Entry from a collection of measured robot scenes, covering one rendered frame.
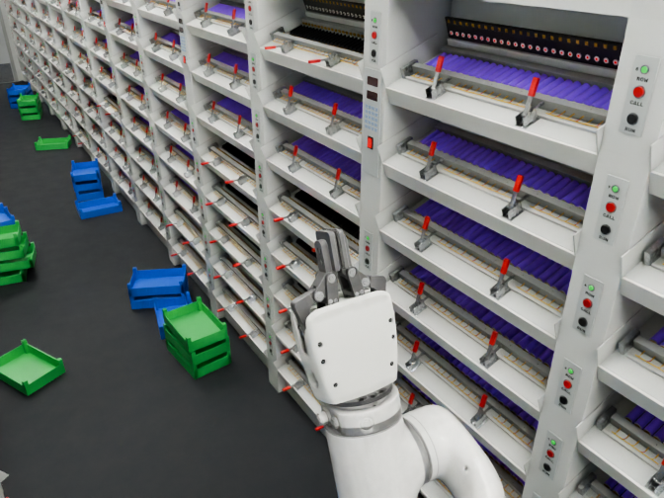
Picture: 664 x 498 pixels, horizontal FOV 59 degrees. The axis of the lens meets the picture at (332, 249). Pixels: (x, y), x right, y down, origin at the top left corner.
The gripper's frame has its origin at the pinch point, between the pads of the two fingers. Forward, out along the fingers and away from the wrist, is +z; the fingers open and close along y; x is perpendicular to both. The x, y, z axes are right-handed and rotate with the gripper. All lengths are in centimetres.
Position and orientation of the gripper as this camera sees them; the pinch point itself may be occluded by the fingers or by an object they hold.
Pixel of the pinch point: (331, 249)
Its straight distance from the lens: 59.5
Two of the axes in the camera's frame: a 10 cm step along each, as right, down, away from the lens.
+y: 8.7, -2.3, 4.3
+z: -1.8, -9.7, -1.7
